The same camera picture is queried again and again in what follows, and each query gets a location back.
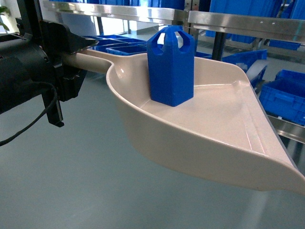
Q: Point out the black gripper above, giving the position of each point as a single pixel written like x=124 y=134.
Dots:
x=24 y=65

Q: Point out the blue plastic part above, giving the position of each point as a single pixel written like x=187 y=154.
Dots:
x=171 y=53

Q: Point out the beige plastic dustpan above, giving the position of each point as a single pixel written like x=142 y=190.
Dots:
x=222 y=134

